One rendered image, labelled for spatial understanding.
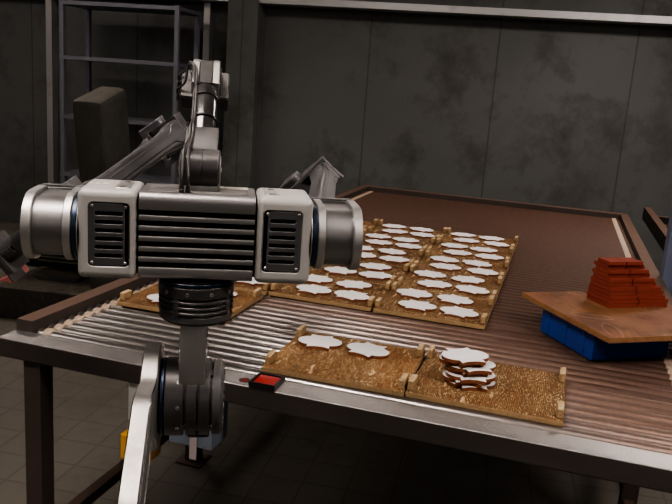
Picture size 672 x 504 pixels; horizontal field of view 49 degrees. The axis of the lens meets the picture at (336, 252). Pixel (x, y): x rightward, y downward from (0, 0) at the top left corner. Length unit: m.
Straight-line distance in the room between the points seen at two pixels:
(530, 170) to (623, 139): 0.86
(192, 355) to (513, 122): 6.06
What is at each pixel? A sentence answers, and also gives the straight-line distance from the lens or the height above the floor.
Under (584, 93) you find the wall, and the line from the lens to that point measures 7.23.
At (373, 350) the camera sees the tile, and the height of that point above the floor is 0.95.
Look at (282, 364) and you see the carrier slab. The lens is 2.14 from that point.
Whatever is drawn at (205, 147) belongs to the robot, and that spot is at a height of 1.60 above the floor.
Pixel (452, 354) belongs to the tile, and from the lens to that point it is 2.10.
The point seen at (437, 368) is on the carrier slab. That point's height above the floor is 0.94.
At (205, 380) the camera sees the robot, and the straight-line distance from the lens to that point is 1.38.
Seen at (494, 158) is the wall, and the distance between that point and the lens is 7.21.
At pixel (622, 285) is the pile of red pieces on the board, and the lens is 2.78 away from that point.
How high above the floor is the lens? 1.72
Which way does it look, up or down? 12 degrees down
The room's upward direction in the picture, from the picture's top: 4 degrees clockwise
